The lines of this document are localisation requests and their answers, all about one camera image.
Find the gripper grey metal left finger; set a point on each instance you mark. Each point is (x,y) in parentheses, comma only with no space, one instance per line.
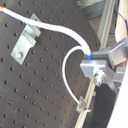
(100,68)

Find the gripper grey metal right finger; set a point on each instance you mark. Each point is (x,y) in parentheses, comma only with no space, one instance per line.
(119,54)

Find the small metal edge clamp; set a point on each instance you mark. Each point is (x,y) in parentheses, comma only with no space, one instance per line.
(82,105)

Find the black perforated breadboard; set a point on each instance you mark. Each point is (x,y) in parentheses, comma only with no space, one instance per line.
(32,94)

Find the metal cable routing clip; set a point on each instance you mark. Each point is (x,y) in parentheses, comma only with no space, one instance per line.
(26,41)

